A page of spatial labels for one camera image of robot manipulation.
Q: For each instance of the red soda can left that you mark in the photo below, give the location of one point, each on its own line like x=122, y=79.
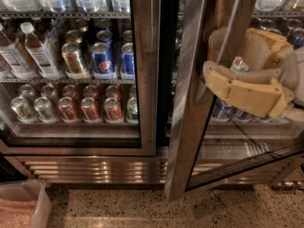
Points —
x=69, y=110

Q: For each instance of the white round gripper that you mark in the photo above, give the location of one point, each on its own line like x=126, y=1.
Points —
x=294, y=74

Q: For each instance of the silver can far left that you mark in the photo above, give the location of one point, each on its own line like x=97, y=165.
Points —
x=24, y=110

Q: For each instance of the glass fridge door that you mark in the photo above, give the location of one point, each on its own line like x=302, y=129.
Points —
x=204, y=154
x=84, y=22

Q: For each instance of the green white 7UP can right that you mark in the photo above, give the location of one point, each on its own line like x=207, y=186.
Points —
x=239, y=66

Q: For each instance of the silver can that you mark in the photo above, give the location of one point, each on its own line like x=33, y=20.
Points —
x=46, y=110
x=24, y=110

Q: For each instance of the blue can lower left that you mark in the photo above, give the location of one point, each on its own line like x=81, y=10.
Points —
x=221, y=111

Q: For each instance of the green can lower left door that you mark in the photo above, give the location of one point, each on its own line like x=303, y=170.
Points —
x=132, y=110

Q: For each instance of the blue Pepsi can front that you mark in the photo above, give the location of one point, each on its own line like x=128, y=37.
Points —
x=103, y=61

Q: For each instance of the clear plastic storage bin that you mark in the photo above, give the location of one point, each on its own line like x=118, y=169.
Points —
x=24, y=204

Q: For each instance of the blue pepsi can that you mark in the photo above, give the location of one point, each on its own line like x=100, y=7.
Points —
x=103, y=61
x=128, y=61

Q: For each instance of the brown tea bottle left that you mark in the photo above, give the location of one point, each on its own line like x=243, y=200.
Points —
x=15, y=54

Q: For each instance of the red soda can right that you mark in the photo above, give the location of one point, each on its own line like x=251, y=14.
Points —
x=113, y=111

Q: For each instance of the gold soda can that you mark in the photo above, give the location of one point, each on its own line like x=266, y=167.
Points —
x=76, y=65

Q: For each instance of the brown tea bottle white cap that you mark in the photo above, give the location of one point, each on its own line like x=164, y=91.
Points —
x=42, y=52

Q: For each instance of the red soda can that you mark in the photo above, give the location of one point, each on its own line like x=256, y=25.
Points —
x=113, y=111
x=91, y=110
x=69, y=110

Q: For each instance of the red soda can middle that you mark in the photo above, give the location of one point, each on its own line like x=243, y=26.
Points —
x=91, y=110

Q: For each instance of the blue Pepsi can right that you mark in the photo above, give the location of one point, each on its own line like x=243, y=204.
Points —
x=128, y=61

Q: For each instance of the blue can lower right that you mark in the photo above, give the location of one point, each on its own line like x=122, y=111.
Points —
x=241, y=116

